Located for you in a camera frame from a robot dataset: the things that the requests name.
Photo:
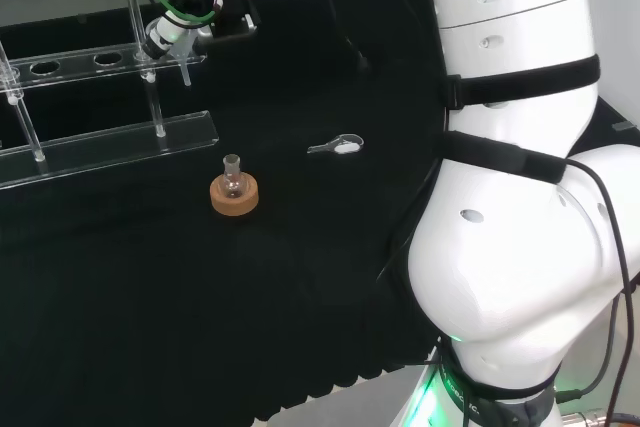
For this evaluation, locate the black cloth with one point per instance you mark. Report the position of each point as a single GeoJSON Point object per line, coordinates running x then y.
{"type": "Point", "coordinates": [250, 272]}

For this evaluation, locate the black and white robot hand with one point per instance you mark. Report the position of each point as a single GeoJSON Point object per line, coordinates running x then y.
{"type": "Point", "coordinates": [162, 39]}

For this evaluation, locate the clear plastic funnel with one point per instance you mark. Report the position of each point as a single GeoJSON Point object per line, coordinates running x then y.
{"type": "Point", "coordinates": [186, 74]}

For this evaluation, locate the clear cloth clip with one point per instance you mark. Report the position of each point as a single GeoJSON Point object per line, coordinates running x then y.
{"type": "Point", "coordinates": [622, 126]}

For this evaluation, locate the glass weighing funnel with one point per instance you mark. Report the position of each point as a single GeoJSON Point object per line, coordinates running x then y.
{"type": "Point", "coordinates": [345, 148]}

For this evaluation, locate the clear funnel stand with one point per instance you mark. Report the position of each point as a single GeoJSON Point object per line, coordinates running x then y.
{"type": "Point", "coordinates": [125, 147]}

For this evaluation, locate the round-bottom glass flask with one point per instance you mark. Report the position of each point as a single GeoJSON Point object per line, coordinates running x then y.
{"type": "Point", "coordinates": [232, 187]}

